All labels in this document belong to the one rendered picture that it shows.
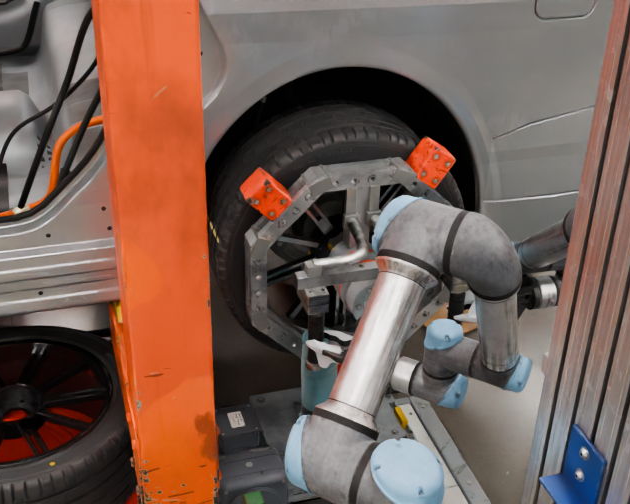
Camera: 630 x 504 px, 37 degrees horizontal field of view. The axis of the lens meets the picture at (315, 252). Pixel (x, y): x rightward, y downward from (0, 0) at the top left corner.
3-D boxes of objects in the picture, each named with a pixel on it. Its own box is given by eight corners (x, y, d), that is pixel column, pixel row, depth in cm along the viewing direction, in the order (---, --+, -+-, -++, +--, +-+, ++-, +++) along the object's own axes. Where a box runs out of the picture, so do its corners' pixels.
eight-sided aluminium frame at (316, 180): (440, 330, 260) (460, 148, 232) (450, 344, 255) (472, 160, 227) (245, 362, 246) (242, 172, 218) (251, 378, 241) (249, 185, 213)
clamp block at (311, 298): (317, 290, 217) (318, 271, 214) (329, 312, 209) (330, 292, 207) (296, 294, 216) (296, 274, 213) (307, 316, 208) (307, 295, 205)
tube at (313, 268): (355, 225, 227) (357, 186, 222) (383, 267, 211) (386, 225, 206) (284, 235, 223) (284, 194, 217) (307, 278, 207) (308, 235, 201)
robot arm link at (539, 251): (594, 246, 176) (499, 286, 224) (648, 241, 178) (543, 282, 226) (584, 186, 178) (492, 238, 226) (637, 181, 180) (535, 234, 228)
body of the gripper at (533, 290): (481, 275, 224) (527, 268, 227) (477, 305, 228) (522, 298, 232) (496, 292, 218) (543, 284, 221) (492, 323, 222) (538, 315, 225)
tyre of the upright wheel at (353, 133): (420, 298, 285) (445, 89, 252) (452, 343, 266) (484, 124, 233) (202, 326, 268) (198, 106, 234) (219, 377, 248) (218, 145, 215)
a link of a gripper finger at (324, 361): (301, 366, 213) (340, 375, 210) (301, 344, 210) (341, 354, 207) (306, 358, 216) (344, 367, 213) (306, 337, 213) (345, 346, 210)
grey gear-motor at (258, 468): (253, 461, 286) (252, 368, 268) (290, 568, 251) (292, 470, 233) (193, 472, 281) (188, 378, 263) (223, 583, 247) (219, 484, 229)
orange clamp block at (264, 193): (285, 187, 225) (259, 165, 220) (294, 202, 218) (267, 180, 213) (265, 208, 226) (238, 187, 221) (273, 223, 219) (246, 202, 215)
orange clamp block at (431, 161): (422, 176, 234) (444, 147, 232) (435, 190, 228) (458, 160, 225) (402, 164, 231) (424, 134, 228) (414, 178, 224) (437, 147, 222)
